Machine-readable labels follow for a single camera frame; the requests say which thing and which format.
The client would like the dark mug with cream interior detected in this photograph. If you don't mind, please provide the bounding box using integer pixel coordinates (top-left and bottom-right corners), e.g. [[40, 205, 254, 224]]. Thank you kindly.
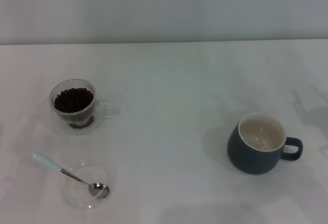
[[227, 112, 304, 176]]

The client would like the blue-handled metal spoon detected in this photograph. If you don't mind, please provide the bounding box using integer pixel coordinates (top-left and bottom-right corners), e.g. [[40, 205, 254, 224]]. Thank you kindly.
[[32, 153, 110, 200]]

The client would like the coffee beans heap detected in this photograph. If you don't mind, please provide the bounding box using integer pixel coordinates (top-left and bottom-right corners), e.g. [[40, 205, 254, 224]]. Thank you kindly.
[[53, 87, 94, 114]]

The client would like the double-walled glass cup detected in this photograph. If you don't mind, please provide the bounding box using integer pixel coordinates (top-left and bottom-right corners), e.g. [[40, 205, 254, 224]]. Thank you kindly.
[[48, 78, 116, 136]]

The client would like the clear glass dish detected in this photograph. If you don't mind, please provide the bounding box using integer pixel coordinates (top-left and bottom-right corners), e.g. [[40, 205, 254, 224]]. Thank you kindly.
[[62, 164, 112, 210]]

